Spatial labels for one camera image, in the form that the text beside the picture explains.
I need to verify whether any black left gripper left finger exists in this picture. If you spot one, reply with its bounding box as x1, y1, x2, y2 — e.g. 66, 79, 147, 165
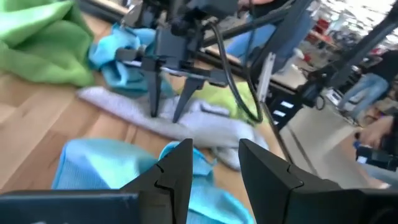
119, 138, 194, 224

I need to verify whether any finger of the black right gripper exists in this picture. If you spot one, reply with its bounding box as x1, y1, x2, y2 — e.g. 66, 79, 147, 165
172, 76, 206, 124
141, 57, 164, 118

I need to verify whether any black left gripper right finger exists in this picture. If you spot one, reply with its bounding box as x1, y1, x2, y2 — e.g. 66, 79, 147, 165
238, 138, 343, 224

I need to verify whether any grey microfiber towel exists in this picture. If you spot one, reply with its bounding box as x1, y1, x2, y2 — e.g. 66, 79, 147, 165
76, 86, 270, 171

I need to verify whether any lime green microfiber towel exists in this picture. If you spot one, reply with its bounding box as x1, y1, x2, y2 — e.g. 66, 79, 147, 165
177, 81, 265, 125

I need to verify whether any light blue microfiber towel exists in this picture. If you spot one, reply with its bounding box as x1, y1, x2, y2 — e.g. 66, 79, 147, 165
88, 24, 175, 97

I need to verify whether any teal microfiber towel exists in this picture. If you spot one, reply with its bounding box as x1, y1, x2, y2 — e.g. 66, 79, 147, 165
51, 138, 256, 224

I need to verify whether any person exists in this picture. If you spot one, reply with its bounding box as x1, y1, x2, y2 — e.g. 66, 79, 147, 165
337, 49, 398, 121
225, 0, 315, 74

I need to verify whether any person's hand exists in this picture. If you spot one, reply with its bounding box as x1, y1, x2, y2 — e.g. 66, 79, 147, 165
357, 115, 394, 149

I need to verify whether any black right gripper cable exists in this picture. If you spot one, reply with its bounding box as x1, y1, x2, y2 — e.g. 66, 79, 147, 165
203, 21, 265, 124

